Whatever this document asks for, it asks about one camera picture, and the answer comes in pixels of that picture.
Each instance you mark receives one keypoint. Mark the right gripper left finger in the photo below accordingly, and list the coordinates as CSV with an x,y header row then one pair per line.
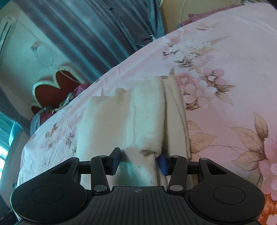
x,y
101,166

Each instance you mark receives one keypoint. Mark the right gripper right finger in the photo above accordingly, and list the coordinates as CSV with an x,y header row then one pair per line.
x,y
176,167

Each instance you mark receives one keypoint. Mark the white knit sweater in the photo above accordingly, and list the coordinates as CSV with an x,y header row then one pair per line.
x,y
144,122

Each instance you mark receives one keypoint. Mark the blue purple bedding pile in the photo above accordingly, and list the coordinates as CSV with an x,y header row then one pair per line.
x,y
54,108

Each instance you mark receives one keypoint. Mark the red white scalloped headboard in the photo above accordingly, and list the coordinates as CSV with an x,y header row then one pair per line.
x,y
64,75

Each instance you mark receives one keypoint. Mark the pink floral bed sheet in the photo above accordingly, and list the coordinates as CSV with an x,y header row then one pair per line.
x,y
225,66

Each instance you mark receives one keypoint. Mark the blue grey curtain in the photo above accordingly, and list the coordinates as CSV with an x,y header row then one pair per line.
x,y
96,35

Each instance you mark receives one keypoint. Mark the purple pillow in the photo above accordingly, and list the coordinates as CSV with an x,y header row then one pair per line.
x,y
195,17

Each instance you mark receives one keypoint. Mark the cream round headboard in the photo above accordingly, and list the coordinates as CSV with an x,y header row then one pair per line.
x,y
176,11

